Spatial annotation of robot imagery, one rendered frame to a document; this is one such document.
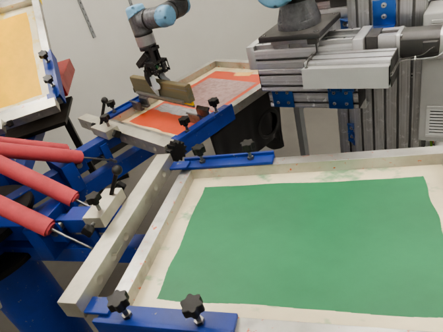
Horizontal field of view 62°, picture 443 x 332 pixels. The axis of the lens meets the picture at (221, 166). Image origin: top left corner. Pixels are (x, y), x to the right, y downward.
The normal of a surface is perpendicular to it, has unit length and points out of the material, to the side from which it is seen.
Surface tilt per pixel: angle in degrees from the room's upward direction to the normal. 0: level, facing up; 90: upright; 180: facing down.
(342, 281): 0
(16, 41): 32
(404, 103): 90
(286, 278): 0
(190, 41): 90
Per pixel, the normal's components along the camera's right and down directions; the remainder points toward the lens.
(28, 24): -0.07, -0.44
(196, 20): 0.70, 0.23
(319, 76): -0.51, 0.57
